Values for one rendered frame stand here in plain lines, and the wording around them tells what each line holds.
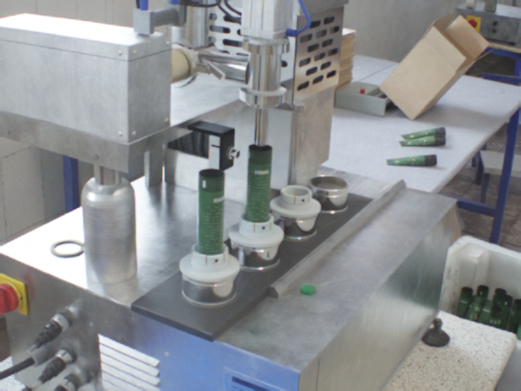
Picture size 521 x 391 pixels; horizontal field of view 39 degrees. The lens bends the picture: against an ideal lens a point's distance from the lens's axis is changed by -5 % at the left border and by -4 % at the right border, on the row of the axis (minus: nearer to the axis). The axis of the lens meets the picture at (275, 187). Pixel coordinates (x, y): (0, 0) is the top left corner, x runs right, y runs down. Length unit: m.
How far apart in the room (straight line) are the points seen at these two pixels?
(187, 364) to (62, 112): 0.34
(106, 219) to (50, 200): 1.96
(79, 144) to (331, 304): 0.37
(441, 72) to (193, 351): 1.86
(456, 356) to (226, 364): 0.60
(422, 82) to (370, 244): 1.57
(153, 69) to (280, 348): 0.35
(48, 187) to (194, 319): 2.03
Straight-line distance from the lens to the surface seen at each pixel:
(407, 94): 2.69
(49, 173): 2.87
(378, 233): 1.17
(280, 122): 1.14
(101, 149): 0.92
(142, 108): 0.90
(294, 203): 1.08
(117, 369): 1.03
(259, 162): 0.96
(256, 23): 0.91
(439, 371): 1.36
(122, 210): 0.96
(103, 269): 0.99
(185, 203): 1.23
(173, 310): 0.92
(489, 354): 1.43
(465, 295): 1.94
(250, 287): 0.97
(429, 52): 2.63
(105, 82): 0.90
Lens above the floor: 1.52
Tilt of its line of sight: 22 degrees down
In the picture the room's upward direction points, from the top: 3 degrees clockwise
